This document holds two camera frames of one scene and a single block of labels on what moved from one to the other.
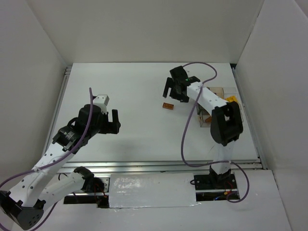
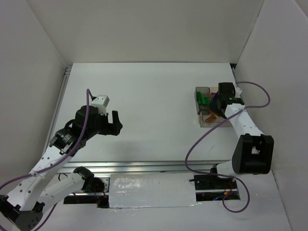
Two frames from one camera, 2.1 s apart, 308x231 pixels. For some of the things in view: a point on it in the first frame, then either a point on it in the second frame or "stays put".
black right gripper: (175, 89) to (215, 106)
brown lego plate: (209, 120) stays put
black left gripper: (110, 125) stays put
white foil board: (151, 190) stays put
